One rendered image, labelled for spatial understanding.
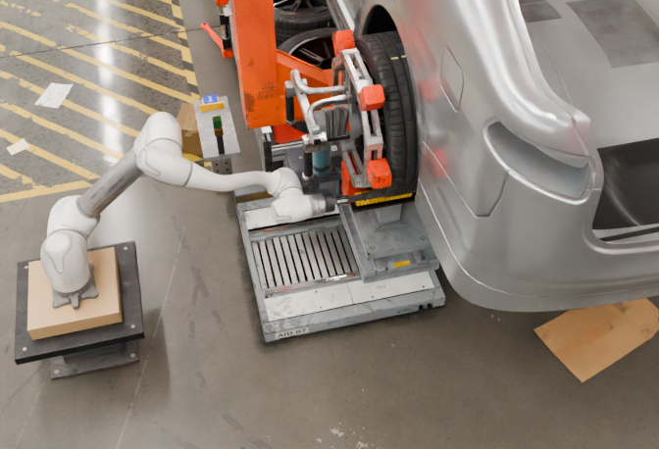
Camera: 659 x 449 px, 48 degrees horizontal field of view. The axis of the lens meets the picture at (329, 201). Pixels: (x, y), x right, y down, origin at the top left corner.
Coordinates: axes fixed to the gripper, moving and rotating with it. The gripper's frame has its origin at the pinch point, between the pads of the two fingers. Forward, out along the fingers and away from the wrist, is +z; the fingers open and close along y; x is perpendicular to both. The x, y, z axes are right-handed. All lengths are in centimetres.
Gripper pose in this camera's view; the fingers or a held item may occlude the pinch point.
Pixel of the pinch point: (372, 194)
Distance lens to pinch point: 304.5
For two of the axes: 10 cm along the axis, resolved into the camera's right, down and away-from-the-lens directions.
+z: 9.7, -1.7, 1.6
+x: -1.7, -9.8, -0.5
